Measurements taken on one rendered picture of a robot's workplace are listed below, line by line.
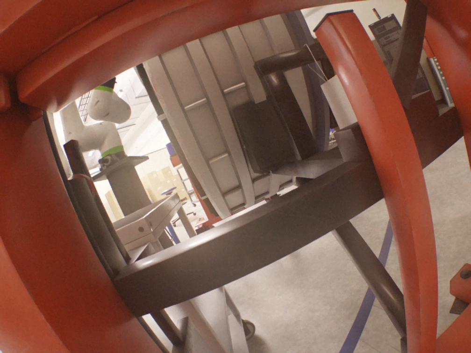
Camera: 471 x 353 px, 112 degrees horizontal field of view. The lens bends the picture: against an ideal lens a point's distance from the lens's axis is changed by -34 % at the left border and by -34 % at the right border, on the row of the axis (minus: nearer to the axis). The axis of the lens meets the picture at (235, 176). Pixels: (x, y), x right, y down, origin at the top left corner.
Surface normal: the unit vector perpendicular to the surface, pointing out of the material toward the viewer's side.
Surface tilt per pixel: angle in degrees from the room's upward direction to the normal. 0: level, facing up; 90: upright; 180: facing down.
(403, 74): 90
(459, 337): 0
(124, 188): 90
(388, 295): 43
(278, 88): 90
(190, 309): 90
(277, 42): 106
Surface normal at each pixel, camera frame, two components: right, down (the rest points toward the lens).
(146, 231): 0.11, 0.04
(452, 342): -0.42, -0.90
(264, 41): 0.20, 0.26
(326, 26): -0.90, 0.42
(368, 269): -0.23, -0.64
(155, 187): 0.65, -0.24
